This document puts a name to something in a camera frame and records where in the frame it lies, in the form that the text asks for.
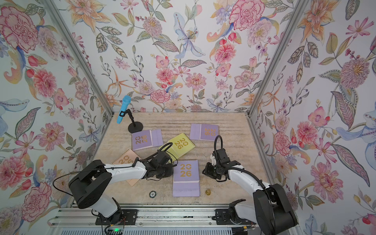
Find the black microphone stand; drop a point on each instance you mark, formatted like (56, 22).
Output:
(134, 126)

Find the purple calendar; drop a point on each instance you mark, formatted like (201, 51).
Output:
(186, 181)
(204, 132)
(147, 139)

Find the corner aluminium profile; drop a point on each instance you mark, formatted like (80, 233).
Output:
(295, 16)
(79, 58)

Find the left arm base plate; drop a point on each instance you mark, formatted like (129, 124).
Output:
(123, 217)

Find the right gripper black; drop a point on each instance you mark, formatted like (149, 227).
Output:
(208, 170)

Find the left corner aluminium profile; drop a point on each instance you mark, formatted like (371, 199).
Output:
(79, 58)

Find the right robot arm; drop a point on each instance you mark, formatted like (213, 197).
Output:
(271, 210)

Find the pink calendar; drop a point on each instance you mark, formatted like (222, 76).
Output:
(127, 157)

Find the aluminium rail frame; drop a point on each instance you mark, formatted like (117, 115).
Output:
(149, 220)

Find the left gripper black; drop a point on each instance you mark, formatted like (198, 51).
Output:
(170, 165)

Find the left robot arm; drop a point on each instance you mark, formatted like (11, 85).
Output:
(89, 185)

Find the blue microphone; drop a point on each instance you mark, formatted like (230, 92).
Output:
(124, 107)

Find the yellow-green calendar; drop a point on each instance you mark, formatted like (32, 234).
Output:
(179, 146)

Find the right corner aluminium profile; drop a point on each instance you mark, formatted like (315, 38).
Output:
(295, 16)

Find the purple calendar front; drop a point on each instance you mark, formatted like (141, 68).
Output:
(186, 181)

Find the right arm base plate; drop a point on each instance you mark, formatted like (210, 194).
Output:
(229, 217)

